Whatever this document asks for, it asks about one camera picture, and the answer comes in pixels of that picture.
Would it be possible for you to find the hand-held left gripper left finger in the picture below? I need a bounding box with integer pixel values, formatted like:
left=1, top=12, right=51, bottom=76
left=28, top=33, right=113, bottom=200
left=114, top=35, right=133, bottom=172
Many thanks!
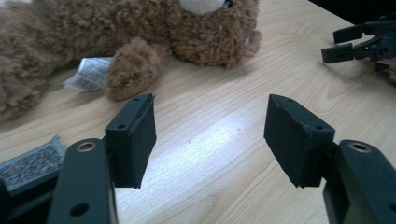
left=46, top=92, right=157, bottom=224

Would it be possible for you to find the white plush toy label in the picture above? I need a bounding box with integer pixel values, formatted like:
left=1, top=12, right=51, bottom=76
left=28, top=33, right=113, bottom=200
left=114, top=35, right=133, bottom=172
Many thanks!
left=63, top=56, right=114, bottom=93

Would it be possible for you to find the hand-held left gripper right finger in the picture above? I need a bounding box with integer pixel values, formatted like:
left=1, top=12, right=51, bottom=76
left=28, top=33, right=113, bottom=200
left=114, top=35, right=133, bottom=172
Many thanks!
left=263, top=93, right=396, bottom=224

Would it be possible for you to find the brown plush teddy bear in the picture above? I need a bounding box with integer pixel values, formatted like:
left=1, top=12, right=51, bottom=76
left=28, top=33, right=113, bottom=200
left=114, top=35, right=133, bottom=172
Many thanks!
left=0, top=0, right=262, bottom=123

